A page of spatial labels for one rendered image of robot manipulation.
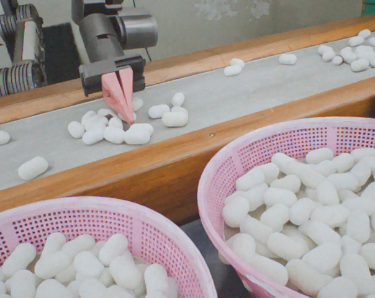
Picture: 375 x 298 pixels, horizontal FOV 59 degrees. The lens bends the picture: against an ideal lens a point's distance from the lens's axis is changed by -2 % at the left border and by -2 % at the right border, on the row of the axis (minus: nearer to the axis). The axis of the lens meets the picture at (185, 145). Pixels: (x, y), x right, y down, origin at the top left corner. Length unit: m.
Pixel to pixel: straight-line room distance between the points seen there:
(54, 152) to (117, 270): 0.26
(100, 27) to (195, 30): 2.23
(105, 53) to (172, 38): 2.20
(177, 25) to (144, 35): 2.13
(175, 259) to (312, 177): 0.17
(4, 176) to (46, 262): 0.20
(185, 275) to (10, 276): 0.16
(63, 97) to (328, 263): 0.56
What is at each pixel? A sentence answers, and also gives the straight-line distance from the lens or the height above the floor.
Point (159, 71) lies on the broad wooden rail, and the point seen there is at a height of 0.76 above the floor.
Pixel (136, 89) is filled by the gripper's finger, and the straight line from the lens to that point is 0.57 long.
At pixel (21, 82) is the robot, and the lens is 0.90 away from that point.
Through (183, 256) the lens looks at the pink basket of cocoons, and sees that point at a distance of 0.26.
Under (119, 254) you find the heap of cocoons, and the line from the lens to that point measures 0.30.
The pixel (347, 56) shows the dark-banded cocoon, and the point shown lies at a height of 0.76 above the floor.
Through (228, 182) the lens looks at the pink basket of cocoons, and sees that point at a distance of 0.36.
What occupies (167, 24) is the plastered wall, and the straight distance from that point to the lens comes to 2.71.
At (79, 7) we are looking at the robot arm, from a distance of 0.64.
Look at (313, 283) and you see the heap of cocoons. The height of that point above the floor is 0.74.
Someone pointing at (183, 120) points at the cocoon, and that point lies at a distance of 0.48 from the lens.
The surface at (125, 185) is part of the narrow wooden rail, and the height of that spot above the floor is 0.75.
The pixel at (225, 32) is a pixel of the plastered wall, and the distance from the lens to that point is 2.91.
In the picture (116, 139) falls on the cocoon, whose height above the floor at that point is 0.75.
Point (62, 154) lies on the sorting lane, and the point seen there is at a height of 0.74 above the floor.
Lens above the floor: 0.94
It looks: 27 degrees down
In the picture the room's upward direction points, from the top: 8 degrees counter-clockwise
